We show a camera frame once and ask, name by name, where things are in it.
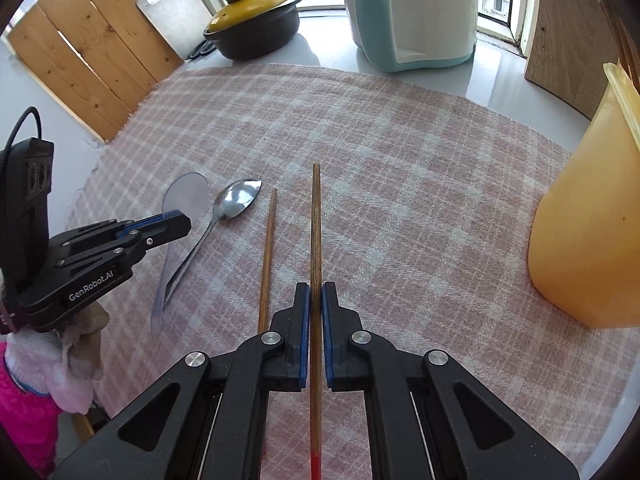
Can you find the white cutting board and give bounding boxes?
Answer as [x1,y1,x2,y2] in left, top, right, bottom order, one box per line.
[136,0,227,61]

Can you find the black scissors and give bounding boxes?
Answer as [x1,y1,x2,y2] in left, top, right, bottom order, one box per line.
[187,39,219,61]

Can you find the black clay pot yellow lid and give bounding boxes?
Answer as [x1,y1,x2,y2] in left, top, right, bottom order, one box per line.
[202,0,303,62]

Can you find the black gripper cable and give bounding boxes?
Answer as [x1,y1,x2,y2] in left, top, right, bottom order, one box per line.
[7,106,42,148]

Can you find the white and teal electric kettle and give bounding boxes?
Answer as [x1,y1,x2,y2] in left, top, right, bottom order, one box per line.
[345,0,478,73]

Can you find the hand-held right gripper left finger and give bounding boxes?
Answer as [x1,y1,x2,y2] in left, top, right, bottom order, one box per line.
[52,281,311,480]

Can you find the pink checked cloth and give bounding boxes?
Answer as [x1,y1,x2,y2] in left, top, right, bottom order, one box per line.
[65,62,616,480]

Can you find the wooden chopstick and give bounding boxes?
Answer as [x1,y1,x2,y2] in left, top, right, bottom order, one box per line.
[256,188,279,335]
[309,163,324,480]

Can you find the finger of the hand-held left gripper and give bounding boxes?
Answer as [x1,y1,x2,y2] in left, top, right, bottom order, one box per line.
[47,212,173,256]
[50,214,192,268]

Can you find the pine wood slat panel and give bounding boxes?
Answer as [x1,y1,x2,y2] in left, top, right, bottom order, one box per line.
[7,0,184,142]

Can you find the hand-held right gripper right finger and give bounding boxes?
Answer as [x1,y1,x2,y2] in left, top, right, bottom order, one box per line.
[321,281,581,480]

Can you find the metal spoon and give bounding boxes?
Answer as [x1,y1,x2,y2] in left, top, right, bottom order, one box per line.
[161,178,263,307]

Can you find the person's left hand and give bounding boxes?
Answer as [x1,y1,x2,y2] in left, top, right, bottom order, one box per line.
[52,305,108,413]

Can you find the person's left forearm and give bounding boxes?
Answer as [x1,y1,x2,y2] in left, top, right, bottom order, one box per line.
[0,330,63,478]

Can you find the yellow plastic container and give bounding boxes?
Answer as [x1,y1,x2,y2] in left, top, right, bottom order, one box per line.
[527,60,640,329]

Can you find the wooden board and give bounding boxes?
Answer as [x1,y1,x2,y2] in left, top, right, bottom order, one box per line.
[524,0,640,121]

